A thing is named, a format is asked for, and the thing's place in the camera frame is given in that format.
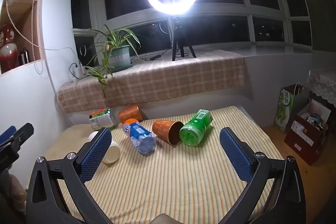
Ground white power plug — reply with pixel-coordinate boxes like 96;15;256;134
70;63;87;78

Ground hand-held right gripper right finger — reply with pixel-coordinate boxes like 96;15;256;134
219;127;307;224

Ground green bottle cup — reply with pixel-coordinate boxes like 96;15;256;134
179;109;214;146

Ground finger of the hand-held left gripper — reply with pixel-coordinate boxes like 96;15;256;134
0;123;34;153
0;125;18;146

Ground striped yellow tablecloth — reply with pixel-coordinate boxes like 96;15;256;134
42;106;285;224

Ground orange textured cup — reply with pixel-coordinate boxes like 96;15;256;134
119;105;143;124
152;119;185;147

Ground black cable with inline switch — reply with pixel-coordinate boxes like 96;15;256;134
136;48;174;62

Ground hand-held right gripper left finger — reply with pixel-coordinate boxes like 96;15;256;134
25;127;121;224

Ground black tripod stand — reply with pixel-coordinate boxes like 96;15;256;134
162;0;197;62

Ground white lace cloth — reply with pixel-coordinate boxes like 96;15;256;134
307;69;336;107

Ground red ceramic vase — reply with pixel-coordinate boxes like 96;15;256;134
0;23;19;73

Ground open cardboard box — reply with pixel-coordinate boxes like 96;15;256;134
297;98;332;132

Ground white green-labelled bottle cup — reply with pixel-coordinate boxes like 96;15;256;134
89;108;118;131

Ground wooden wall shelf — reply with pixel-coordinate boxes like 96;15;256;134
0;0;50;75

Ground large window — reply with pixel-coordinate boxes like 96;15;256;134
71;0;313;56

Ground green paper bag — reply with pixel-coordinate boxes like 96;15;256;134
274;84;310;134

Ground red cardboard box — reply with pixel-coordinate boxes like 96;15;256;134
284;114;330;166

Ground white plastic cup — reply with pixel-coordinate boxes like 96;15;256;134
88;131;121;164

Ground plaid windowsill cloth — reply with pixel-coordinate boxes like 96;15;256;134
58;50;246;113

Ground blue and orange bottle cup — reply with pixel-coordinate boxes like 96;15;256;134
122;118;157;156

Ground white charging cable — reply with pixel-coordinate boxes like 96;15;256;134
5;0;79;69

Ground potted spider plant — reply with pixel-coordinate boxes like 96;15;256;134
76;24;147;98

